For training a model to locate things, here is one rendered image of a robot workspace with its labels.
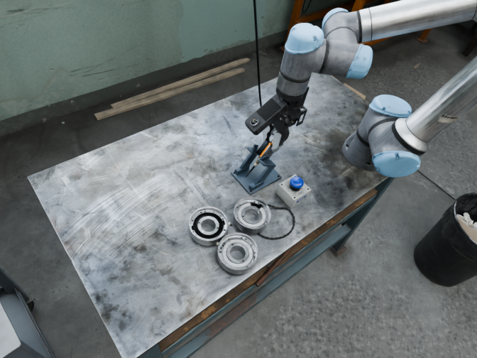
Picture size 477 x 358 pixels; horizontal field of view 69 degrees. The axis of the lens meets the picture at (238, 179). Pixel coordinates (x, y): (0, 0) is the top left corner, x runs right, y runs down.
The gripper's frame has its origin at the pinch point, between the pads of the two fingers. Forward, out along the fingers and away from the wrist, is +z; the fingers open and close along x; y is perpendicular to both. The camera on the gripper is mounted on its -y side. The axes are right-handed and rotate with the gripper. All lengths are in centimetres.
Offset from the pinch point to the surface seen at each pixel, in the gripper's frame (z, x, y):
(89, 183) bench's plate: 12, 23, -46
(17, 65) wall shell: 51, 148, -42
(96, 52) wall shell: 55, 149, 1
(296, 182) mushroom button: 4.5, -12.3, 1.2
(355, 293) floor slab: 92, -43, 45
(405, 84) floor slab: 92, 54, 223
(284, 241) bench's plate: 11.9, -22.6, -10.4
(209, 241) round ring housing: 8.4, -12.8, -28.8
